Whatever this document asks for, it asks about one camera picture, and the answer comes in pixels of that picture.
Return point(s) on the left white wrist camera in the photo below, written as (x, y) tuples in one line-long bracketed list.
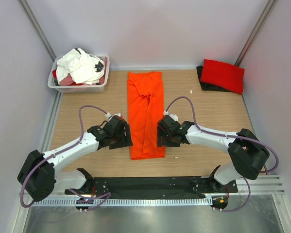
[(109, 115)]

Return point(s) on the slotted grey cable duct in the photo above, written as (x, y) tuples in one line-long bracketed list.
[(78, 202)]

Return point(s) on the crumpled white t shirt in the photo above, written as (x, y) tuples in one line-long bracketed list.
[(84, 68)]

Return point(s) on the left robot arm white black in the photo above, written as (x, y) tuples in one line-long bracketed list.
[(42, 173)]

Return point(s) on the pink garment in basket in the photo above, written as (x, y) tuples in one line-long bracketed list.
[(67, 81)]

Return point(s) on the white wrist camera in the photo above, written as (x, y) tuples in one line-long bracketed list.
[(173, 116), (109, 115)]

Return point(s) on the orange t shirt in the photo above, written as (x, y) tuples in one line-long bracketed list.
[(145, 102)]

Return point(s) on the folded red t shirt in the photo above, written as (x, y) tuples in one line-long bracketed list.
[(227, 76)]

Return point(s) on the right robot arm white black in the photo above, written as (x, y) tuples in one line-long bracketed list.
[(247, 155)]

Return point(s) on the folded black t shirt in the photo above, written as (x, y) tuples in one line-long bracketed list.
[(206, 86)]

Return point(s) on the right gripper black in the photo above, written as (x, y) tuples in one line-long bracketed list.
[(160, 133)]

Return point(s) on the white plastic basket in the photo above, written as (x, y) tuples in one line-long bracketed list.
[(81, 88)]

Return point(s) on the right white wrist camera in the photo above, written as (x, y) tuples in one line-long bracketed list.
[(173, 116)]

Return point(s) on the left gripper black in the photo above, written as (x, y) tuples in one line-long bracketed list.
[(126, 140)]

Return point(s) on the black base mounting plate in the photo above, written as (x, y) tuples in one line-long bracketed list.
[(154, 188)]

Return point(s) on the red garment in basket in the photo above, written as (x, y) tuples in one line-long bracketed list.
[(55, 77)]

